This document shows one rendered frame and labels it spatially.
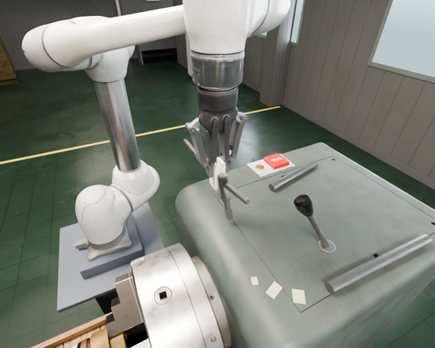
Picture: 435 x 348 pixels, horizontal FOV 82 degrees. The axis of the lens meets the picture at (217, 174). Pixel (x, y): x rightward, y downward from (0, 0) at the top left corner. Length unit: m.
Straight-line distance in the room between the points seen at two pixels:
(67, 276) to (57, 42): 0.90
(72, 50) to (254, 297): 0.66
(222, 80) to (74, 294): 1.02
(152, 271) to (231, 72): 0.42
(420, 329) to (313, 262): 1.69
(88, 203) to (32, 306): 1.31
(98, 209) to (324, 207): 0.79
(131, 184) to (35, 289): 1.39
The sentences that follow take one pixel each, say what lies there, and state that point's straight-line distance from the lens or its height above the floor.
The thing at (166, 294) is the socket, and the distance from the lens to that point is 0.55.
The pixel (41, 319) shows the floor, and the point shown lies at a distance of 2.18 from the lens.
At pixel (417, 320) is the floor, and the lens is 2.26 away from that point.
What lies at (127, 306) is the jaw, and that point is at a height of 1.16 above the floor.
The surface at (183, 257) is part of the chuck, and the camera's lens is 0.59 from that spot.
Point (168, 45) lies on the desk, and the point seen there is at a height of 0.41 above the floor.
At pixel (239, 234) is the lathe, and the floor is 1.26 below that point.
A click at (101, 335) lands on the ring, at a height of 1.12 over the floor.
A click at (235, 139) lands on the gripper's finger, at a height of 1.46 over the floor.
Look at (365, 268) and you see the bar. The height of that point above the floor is 1.28.
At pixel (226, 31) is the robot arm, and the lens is 0.41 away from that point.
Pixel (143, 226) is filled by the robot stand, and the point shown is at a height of 0.75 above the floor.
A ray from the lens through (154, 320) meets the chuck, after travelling 0.54.
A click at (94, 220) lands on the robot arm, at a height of 1.00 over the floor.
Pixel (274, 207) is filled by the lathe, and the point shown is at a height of 1.26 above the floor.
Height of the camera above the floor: 1.71
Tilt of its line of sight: 37 degrees down
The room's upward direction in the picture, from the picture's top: straight up
